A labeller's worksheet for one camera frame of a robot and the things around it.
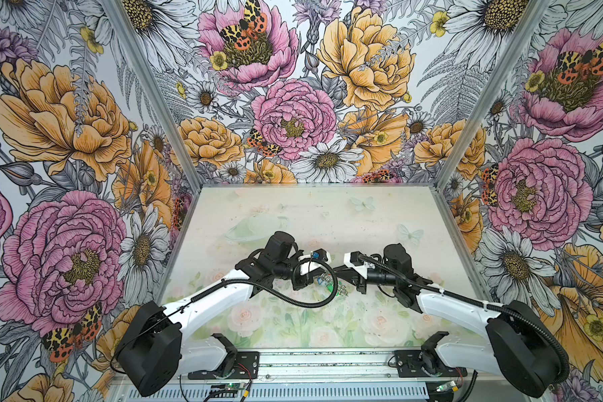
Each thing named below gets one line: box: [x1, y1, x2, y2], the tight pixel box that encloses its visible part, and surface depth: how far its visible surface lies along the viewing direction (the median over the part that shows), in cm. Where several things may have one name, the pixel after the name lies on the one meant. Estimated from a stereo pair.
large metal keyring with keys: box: [316, 273, 349, 299], surface depth 76 cm
